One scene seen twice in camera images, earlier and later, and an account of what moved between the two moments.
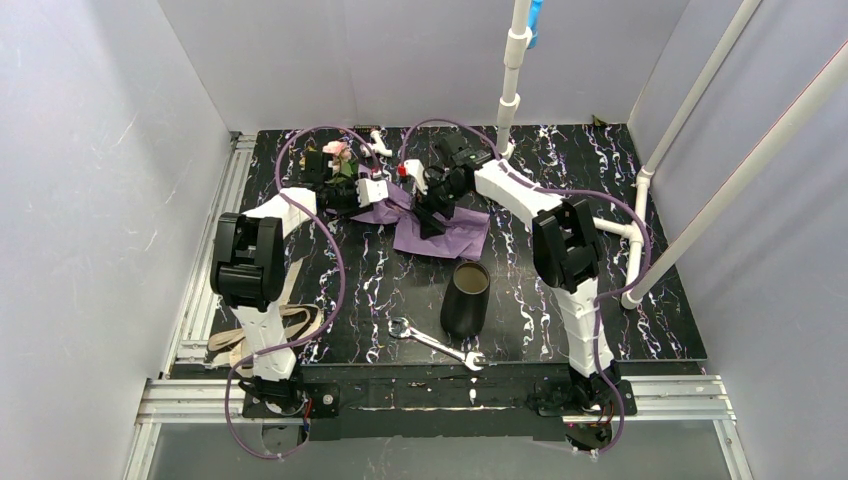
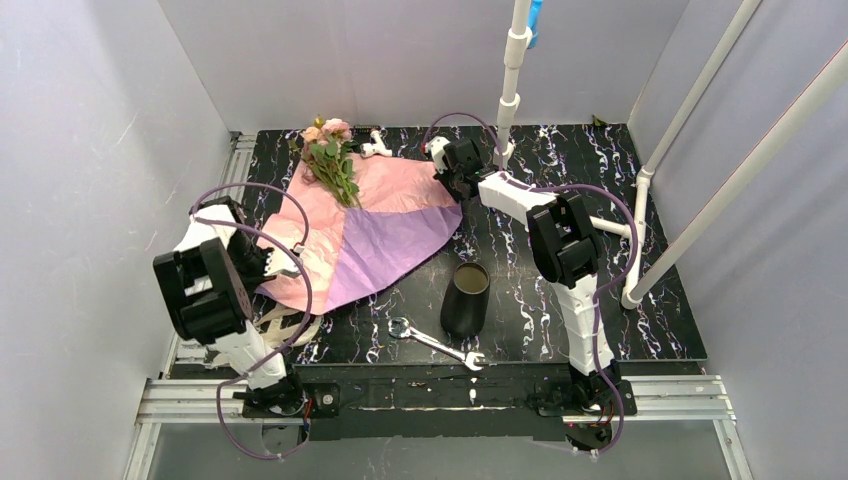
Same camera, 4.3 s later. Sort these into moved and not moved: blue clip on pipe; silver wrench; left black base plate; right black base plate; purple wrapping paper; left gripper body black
Moved: purple wrapping paper; left gripper body black
Not moved: silver wrench; right black base plate; blue clip on pipe; left black base plate
